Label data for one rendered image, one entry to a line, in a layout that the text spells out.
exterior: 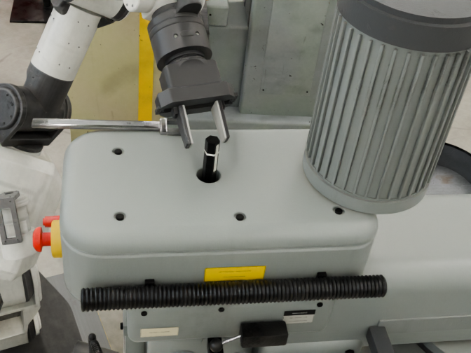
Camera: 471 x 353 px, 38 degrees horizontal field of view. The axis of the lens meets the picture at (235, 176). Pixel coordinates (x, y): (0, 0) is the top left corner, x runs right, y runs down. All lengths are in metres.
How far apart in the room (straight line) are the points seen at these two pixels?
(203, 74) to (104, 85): 1.98
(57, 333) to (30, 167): 1.16
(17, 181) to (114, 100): 1.66
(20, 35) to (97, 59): 2.33
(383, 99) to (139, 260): 0.40
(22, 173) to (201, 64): 0.52
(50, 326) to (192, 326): 1.44
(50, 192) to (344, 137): 0.70
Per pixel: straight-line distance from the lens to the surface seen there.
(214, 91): 1.03
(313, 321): 1.17
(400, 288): 1.18
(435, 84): 0.92
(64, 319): 2.53
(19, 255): 1.34
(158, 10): 1.09
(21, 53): 5.01
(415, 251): 1.20
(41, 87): 1.40
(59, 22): 1.37
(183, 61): 1.04
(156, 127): 1.12
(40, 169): 1.43
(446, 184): 3.46
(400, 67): 0.89
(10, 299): 2.03
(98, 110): 3.08
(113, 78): 2.99
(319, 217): 1.01
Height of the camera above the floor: 2.57
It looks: 40 degrees down
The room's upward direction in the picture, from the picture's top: 8 degrees clockwise
